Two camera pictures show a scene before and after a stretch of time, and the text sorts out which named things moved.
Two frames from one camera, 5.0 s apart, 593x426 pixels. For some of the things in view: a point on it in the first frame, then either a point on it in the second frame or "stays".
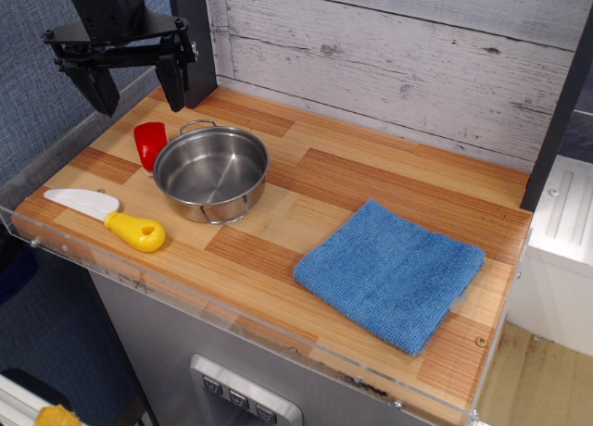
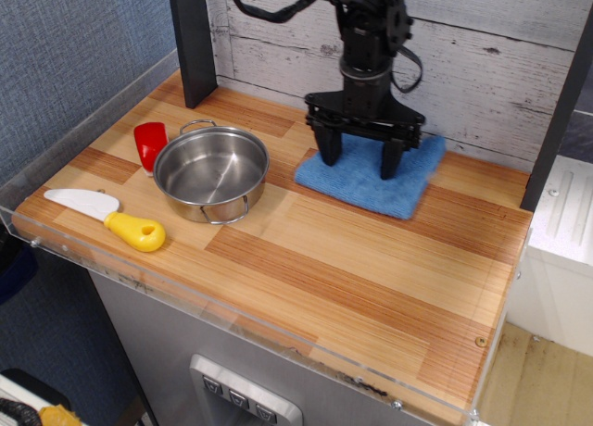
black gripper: [85, 48] to [365, 107]
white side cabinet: [551, 296] stays
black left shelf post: [188, 1] stays
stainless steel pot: [209, 173] stays
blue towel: [402, 279] to [356, 181]
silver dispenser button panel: [223, 397] stays
